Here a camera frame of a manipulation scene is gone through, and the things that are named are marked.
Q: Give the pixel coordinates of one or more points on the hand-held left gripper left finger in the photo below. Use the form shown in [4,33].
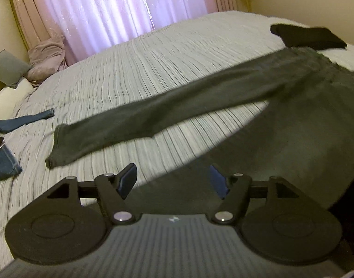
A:
[127,179]

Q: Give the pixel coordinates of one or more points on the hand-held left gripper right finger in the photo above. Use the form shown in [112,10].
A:
[218,181]

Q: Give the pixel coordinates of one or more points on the dark grey pants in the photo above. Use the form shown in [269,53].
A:
[200,95]

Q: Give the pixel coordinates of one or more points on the blue jeans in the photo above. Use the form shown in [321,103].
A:
[4,163]

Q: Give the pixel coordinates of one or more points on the grey striped bedsheet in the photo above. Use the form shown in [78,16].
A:
[165,55]

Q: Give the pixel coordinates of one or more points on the white bolster pillow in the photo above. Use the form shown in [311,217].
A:
[9,100]

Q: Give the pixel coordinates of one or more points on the pink crumpled blanket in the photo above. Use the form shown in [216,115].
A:
[46,58]

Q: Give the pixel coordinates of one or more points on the grey pillow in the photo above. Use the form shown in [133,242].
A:
[9,66]

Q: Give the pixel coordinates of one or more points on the lilac sheer curtain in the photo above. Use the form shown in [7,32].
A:
[113,8]

